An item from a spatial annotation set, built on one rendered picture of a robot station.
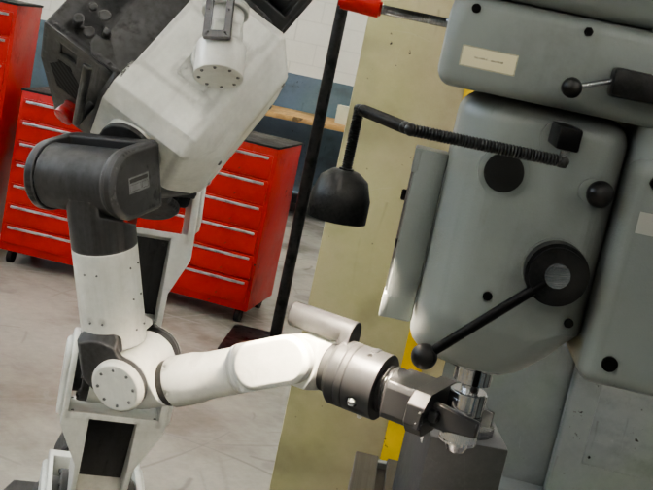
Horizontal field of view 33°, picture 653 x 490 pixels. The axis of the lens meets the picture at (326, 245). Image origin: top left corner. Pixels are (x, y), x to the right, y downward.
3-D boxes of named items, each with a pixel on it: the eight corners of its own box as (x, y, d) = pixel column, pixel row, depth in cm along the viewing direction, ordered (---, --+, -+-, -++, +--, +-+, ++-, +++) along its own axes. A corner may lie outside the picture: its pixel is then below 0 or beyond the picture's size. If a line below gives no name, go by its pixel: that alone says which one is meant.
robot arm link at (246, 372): (310, 381, 138) (220, 397, 144) (339, 376, 147) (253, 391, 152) (302, 331, 139) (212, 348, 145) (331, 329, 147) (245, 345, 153)
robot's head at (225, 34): (200, 65, 147) (191, 35, 140) (207, 10, 150) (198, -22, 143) (247, 66, 147) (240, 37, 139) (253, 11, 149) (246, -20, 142)
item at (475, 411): (440, 430, 139) (450, 387, 138) (476, 439, 138) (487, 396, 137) (436, 442, 134) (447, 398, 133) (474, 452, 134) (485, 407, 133)
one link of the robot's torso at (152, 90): (4, 148, 172) (10, 40, 140) (135, 9, 186) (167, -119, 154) (155, 261, 173) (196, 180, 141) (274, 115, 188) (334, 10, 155)
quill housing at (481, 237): (402, 366, 125) (465, 88, 119) (406, 322, 145) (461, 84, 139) (567, 402, 124) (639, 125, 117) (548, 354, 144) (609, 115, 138)
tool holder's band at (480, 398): (450, 387, 138) (452, 379, 138) (487, 396, 137) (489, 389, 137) (447, 398, 133) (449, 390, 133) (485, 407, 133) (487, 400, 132)
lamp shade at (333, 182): (299, 207, 133) (309, 157, 131) (355, 216, 135) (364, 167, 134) (316, 221, 126) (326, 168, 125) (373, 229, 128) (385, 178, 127)
